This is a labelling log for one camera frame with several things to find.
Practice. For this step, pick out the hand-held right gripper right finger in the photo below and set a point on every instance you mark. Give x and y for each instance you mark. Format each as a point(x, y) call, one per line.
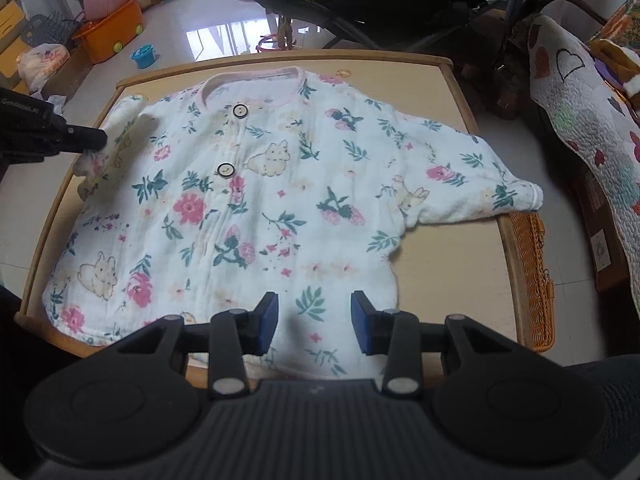
point(361, 320)

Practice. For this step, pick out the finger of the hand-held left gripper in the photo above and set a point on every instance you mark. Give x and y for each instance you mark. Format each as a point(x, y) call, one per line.
point(87, 138)

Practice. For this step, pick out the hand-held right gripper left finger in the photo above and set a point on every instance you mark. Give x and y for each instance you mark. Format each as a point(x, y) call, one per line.
point(267, 320)

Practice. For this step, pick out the floral baby shirt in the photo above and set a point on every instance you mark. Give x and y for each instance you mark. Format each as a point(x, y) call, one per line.
point(300, 185)

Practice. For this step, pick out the white bag with blue print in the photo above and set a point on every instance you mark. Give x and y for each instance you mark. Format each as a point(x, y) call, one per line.
point(50, 102)

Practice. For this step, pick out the white bag with red print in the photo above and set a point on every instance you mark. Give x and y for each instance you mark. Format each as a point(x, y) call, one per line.
point(42, 62)

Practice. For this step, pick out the brown cardboard box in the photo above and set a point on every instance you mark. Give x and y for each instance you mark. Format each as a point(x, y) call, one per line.
point(75, 74)

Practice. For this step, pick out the dark grey plastic basket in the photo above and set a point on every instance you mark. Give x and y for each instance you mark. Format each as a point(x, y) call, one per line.
point(47, 32)

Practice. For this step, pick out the blue toy bucket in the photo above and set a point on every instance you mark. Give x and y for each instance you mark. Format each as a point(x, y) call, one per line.
point(143, 57)

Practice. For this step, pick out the orange wheeled storage bin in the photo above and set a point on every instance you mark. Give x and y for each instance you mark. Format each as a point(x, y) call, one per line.
point(110, 35)

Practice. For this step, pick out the yellow stepped drawer cabinet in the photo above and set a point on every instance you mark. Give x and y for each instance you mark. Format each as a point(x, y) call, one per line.
point(10, 20)

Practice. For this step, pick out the pink plastic basket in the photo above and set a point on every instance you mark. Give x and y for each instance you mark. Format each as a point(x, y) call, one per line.
point(107, 0)

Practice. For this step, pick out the orange wicker basket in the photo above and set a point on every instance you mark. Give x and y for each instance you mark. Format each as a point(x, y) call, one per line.
point(537, 280)

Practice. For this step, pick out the pink round toy basket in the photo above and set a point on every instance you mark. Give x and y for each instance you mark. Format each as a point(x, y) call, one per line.
point(262, 42)

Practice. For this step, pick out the person's dark clothing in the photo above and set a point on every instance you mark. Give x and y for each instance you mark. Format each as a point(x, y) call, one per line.
point(15, 350)

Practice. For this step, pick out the beige hanging ribbon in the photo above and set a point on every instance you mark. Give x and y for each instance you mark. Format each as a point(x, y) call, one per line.
point(285, 32)

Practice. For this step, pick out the cardboard box with white label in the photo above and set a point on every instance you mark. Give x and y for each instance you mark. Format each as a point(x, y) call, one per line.
point(597, 240)

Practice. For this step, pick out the quilted patchwork blanket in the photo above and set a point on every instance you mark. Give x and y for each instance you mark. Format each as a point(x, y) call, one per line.
point(575, 110)

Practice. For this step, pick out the grey folding lounge chair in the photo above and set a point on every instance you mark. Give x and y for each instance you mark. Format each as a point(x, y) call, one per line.
point(400, 5)

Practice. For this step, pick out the brown and white plush toy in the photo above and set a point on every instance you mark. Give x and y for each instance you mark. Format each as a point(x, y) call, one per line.
point(615, 55)

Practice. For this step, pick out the yellow floral chair cover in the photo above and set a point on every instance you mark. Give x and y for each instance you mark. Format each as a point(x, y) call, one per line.
point(620, 20)

